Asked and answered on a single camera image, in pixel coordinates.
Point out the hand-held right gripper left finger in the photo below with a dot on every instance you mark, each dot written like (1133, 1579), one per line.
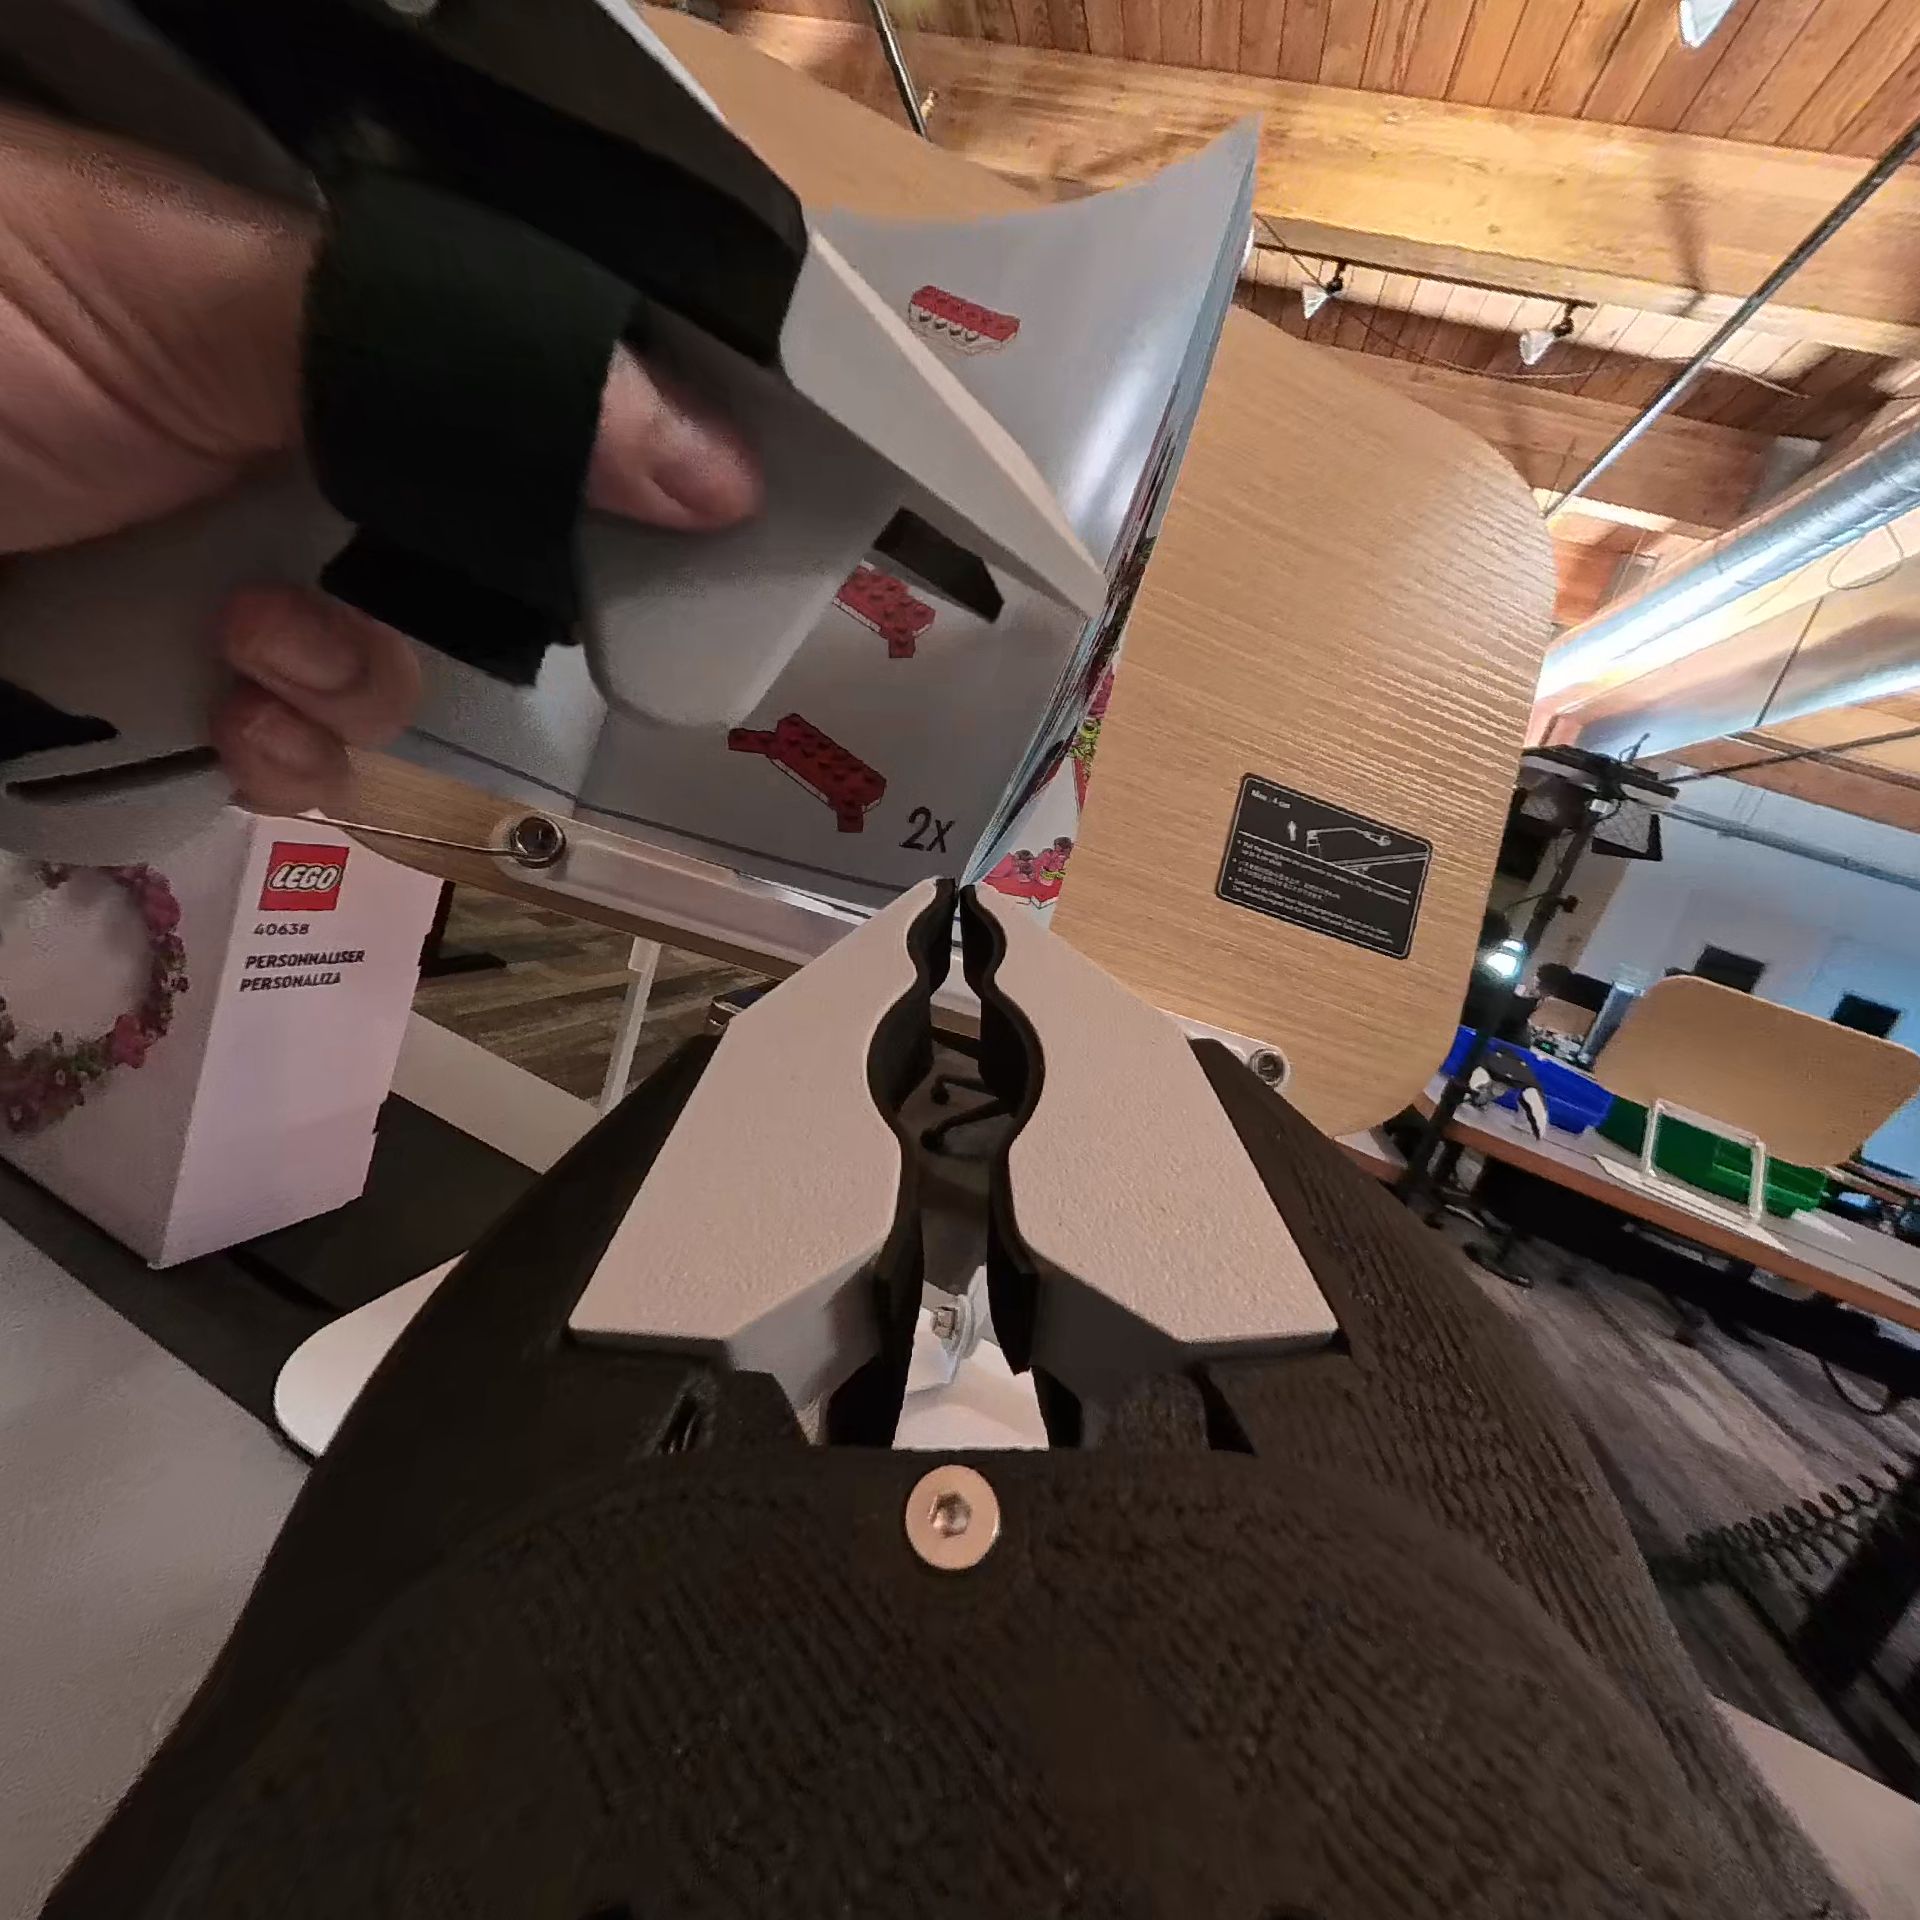
(749, 1200)

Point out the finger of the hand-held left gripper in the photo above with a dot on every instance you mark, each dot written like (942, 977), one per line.
(841, 389)

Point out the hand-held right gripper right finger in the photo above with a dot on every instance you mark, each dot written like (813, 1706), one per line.
(1170, 1200)

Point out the instruction booklet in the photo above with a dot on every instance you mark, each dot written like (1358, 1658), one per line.
(1079, 301)

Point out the person's left forearm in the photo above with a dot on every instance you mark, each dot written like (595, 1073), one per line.
(89, 75)

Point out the lego set box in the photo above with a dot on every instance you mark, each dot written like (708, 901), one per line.
(302, 1078)

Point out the person's left hand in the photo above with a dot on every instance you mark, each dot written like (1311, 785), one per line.
(150, 342)

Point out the long office desk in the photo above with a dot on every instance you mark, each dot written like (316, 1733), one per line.
(1576, 1191)

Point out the blue storage bins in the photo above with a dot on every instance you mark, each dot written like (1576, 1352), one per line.
(1568, 1100)

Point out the background green bins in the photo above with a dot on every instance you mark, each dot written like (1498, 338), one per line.
(1626, 1142)

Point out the track spotlight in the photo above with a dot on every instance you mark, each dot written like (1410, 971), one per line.
(1543, 338)
(1318, 290)

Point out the studio light on stand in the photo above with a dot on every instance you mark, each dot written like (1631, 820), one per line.
(1592, 781)

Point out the background wooden book stand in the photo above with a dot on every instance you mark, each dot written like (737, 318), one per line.
(1753, 1050)

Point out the silver spiral duct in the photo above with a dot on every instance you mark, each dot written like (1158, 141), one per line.
(1725, 597)

